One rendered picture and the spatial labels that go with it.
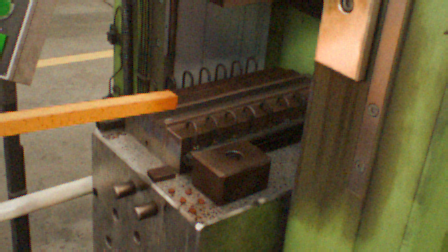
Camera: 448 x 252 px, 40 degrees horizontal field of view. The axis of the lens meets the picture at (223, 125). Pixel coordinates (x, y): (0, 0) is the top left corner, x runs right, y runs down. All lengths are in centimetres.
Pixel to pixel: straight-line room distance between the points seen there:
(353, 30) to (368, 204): 28
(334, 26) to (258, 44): 59
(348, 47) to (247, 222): 37
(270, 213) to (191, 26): 47
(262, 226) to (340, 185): 18
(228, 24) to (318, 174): 51
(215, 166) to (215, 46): 44
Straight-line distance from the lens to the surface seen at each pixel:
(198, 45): 140
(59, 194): 159
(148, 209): 112
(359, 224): 104
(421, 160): 93
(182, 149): 112
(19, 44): 141
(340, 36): 94
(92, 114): 93
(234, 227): 108
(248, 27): 148
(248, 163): 108
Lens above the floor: 154
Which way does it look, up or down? 28 degrees down
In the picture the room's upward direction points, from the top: 6 degrees clockwise
